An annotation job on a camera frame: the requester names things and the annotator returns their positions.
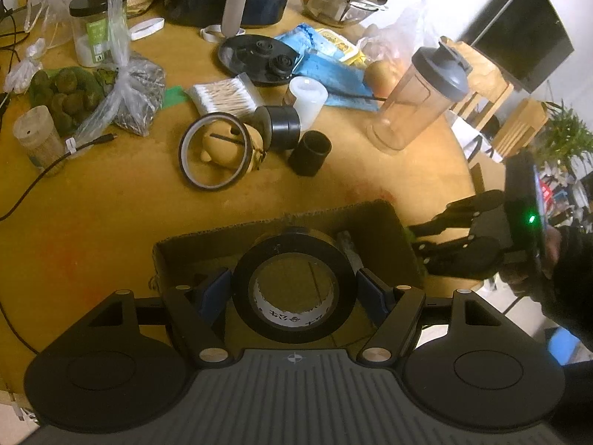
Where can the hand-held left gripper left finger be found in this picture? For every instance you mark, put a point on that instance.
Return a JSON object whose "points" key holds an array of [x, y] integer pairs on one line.
{"points": [[215, 299]]}

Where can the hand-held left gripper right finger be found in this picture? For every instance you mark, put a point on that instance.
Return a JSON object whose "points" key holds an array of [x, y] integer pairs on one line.
{"points": [[370, 299]]}

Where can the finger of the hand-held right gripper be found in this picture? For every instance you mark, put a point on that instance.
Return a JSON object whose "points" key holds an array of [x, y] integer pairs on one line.
{"points": [[463, 255], [463, 204]]}

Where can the cardboard box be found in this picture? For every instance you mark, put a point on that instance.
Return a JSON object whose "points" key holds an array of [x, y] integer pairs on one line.
{"points": [[199, 255]]}

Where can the wide black tape roll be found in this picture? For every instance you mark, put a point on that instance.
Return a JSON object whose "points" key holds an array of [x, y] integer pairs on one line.
{"points": [[287, 250]]}

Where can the amber tape roll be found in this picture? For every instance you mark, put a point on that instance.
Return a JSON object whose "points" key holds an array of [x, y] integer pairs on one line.
{"points": [[182, 153]]}

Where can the yellow toy figure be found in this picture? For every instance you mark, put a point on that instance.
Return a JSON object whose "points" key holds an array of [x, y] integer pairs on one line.
{"points": [[222, 146]]}

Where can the black plastic pipe coupling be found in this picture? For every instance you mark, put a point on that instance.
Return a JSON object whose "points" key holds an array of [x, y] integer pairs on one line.
{"points": [[308, 155]]}

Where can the small black cylinder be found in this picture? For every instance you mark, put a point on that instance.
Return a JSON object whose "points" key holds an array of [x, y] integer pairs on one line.
{"points": [[282, 127]]}

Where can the white plastic bottle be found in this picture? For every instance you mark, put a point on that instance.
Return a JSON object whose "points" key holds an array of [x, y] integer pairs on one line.
{"points": [[305, 102]]}

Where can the person's right forearm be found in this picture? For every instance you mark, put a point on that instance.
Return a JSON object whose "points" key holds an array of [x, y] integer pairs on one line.
{"points": [[577, 269]]}

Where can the person's right hand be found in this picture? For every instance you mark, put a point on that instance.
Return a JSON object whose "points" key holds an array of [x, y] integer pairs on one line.
{"points": [[553, 250]]}

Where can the wooden chair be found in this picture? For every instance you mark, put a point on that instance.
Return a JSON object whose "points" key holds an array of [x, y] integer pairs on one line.
{"points": [[521, 127], [486, 83]]}

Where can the green potted plant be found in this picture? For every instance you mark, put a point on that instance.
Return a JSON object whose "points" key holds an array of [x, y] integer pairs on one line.
{"points": [[570, 130]]}

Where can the shaker bottle grey lid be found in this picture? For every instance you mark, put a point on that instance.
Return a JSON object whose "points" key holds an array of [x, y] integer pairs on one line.
{"points": [[417, 97]]}

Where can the brown onion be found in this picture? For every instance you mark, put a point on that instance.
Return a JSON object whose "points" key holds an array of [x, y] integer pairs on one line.
{"points": [[382, 79]]}

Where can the thin black stick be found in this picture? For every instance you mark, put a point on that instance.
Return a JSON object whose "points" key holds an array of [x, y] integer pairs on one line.
{"points": [[356, 97]]}

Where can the black monitor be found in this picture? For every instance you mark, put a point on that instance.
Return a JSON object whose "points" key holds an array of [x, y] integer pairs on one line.
{"points": [[523, 32]]}

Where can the clear plastic bag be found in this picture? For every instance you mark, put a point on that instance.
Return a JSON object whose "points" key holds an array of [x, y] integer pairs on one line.
{"points": [[398, 28]]}

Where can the yellow packet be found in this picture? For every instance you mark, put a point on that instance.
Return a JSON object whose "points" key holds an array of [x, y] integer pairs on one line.
{"points": [[340, 46]]}

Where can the bag of cotton swabs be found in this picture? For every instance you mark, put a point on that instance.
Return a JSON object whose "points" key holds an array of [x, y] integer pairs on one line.
{"points": [[227, 95]]}

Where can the green plastic piece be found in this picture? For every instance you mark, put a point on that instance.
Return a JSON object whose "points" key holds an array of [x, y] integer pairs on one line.
{"points": [[175, 96]]}

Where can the clear bag of dark seeds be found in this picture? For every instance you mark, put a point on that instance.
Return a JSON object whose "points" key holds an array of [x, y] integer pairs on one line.
{"points": [[134, 97]]}

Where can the torn blue plastic bag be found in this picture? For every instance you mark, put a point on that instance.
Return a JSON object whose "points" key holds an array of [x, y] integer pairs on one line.
{"points": [[296, 39]]}

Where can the beige cup with lid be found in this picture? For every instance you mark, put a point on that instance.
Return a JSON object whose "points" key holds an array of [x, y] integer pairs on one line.
{"points": [[39, 143]]}

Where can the black round lid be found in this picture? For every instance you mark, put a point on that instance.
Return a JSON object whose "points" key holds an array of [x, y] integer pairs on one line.
{"points": [[245, 55]]}

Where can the bag of green balls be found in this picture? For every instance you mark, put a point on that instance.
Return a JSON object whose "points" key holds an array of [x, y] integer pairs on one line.
{"points": [[65, 92]]}

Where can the white band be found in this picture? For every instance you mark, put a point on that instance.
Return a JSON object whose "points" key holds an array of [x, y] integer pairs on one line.
{"points": [[147, 28], [211, 34]]}

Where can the glass jar green label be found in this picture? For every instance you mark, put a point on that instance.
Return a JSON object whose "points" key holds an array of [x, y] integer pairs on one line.
{"points": [[92, 32]]}

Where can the white crumpled plastic bag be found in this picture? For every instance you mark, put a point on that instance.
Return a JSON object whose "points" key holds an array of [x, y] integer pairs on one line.
{"points": [[23, 72]]}

